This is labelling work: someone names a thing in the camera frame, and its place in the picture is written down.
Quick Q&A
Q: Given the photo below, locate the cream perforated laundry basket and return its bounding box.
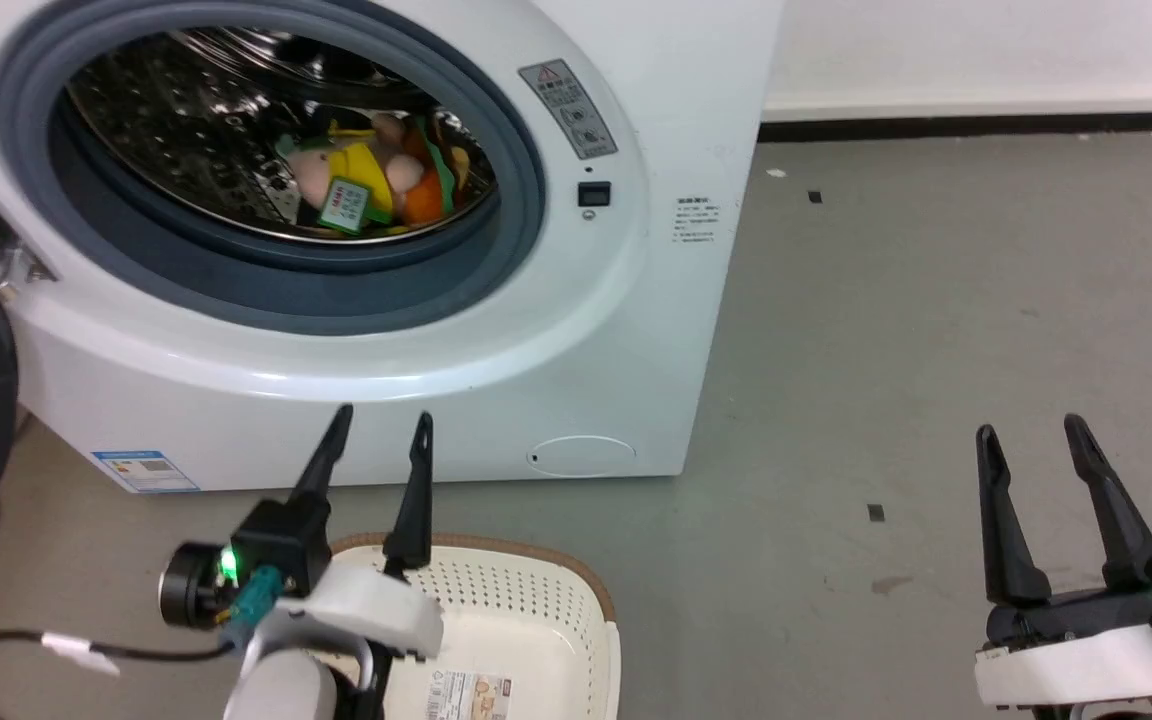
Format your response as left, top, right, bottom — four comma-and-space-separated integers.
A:
321, 533, 623, 720

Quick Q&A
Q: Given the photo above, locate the pink yellow plush toy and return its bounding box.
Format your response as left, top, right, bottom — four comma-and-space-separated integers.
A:
276, 112, 427, 237

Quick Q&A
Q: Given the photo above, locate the printed paper label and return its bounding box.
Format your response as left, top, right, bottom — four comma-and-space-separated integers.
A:
425, 668, 516, 720

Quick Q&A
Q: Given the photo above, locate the small text sticker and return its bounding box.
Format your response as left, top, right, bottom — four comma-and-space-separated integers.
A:
674, 196, 718, 247

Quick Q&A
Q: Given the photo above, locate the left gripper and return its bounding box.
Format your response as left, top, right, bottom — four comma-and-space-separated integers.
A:
231, 403, 445, 661

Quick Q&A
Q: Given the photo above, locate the teal cable connector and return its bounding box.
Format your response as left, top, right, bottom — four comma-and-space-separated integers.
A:
219, 564, 284, 643

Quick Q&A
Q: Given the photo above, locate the white front-load washing machine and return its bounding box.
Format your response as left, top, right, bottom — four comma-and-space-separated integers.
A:
0, 0, 787, 496

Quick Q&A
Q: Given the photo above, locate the orange green plush toy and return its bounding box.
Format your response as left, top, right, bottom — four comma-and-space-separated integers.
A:
394, 114, 473, 227

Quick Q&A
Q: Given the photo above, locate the blue energy label sticker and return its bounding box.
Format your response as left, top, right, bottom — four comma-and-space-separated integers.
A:
91, 450, 202, 495

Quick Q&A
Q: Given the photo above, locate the grey warning sticker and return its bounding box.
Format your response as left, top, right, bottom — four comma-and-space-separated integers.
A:
518, 58, 620, 161

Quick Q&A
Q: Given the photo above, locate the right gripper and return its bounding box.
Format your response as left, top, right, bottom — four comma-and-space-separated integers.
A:
974, 413, 1152, 711

